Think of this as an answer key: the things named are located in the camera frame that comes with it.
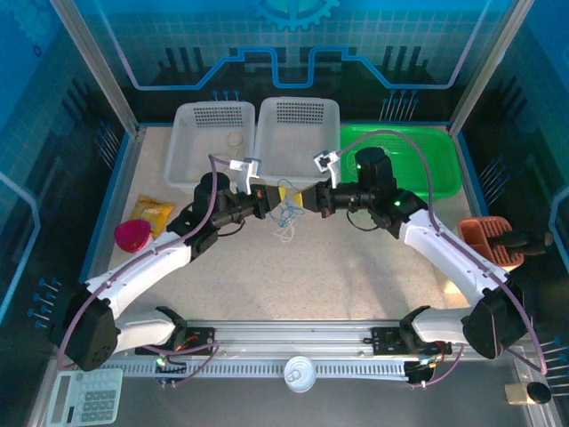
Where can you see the yellow snack bag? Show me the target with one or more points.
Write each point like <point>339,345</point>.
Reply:
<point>153,211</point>

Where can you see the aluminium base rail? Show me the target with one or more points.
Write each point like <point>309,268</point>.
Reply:
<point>289,331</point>

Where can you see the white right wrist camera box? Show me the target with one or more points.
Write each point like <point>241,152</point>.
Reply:
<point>326,160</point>

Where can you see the green perforated plastic basket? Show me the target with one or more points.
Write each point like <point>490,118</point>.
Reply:
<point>440,155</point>

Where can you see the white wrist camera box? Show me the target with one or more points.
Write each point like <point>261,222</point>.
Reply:
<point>326,160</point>
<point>249,169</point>

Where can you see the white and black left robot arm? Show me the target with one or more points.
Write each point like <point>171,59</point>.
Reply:
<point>142,267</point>

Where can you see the beige block with black cylinder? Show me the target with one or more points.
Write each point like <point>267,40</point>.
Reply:
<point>518,393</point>

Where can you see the orange ribbed plastic holder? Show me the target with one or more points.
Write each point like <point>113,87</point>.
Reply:
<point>473,231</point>

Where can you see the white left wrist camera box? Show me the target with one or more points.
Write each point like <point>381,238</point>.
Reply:
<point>249,169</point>

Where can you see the white perforated plastic basket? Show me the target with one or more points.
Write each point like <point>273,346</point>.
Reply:
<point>191,133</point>
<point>298,142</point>

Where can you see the white desk calculator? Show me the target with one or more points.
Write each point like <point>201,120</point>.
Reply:
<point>89,400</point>

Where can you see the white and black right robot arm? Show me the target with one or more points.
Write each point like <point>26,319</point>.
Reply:
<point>444,253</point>

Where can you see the aluminium frame post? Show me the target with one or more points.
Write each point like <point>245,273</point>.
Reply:
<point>97,66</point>
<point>490,66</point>

